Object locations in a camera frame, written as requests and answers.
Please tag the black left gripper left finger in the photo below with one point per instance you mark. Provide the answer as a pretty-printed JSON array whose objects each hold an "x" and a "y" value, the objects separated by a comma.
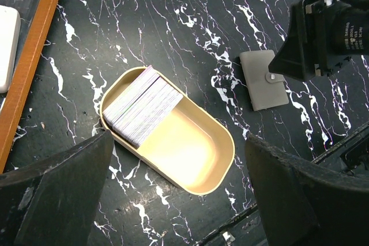
[{"x": 54, "y": 201}]

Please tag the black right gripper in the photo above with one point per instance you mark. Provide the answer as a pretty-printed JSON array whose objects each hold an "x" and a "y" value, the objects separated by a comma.
[{"x": 331, "y": 34}]

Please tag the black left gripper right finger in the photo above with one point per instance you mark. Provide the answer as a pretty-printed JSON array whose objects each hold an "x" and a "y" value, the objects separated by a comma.
[{"x": 302, "y": 203}]

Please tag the stack of white cards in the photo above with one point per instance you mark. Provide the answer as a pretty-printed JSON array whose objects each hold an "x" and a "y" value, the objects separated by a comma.
[{"x": 141, "y": 107}]

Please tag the orange wooden rack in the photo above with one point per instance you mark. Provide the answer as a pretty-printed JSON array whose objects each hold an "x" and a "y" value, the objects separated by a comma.
[{"x": 24, "y": 73}]

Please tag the beige oval plastic tray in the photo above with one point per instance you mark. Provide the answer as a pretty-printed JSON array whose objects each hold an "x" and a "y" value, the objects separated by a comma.
[{"x": 190, "y": 148}]

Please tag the white box on rack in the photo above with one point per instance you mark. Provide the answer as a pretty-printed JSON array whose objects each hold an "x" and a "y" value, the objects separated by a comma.
[{"x": 10, "y": 29}]

